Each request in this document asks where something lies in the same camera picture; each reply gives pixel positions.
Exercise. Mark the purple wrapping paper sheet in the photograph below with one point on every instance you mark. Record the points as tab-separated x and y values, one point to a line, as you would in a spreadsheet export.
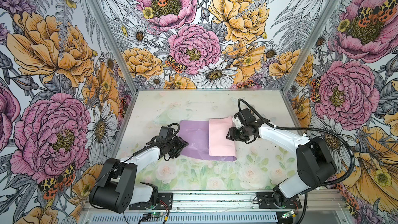
207	140

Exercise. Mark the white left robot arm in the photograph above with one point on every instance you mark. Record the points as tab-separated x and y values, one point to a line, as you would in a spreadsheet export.
116	188

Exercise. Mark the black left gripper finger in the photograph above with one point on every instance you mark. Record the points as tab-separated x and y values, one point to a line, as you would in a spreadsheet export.
175	152
182	142

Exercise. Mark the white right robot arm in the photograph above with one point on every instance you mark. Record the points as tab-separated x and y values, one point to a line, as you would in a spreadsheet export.
314	161

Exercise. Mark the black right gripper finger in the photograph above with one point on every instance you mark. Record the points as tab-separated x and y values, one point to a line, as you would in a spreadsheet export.
232	131
232	137

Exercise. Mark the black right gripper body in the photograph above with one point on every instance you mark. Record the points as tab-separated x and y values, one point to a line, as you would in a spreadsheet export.
243	131

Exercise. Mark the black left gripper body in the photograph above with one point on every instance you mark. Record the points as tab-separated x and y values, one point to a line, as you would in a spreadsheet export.
173	144

